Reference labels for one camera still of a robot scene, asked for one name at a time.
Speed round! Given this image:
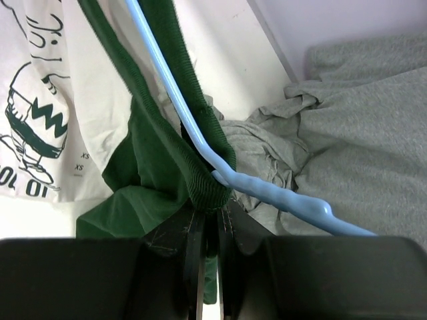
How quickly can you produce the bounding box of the blue hanger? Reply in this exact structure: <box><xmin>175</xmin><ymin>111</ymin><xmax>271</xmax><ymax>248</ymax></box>
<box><xmin>125</xmin><ymin>1</ymin><xmax>375</xmax><ymax>236</ymax></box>

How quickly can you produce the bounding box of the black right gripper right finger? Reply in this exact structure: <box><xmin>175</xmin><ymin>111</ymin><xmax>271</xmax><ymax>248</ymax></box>
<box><xmin>218</xmin><ymin>199</ymin><xmax>277</xmax><ymax>319</ymax></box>

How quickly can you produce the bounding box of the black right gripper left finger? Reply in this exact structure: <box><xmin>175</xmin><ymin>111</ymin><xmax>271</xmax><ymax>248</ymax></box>
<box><xmin>143</xmin><ymin>209</ymin><xmax>205</xmax><ymax>319</ymax></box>

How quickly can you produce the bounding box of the grey t-shirt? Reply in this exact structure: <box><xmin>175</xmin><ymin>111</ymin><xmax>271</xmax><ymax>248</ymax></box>
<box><xmin>220</xmin><ymin>32</ymin><xmax>426</xmax><ymax>245</ymax></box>

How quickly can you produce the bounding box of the white and green t-shirt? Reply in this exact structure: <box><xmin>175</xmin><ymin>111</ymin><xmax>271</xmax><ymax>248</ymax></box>
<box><xmin>0</xmin><ymin>0</ymin><xmax>238</xmax><ymax>306</ymax></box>

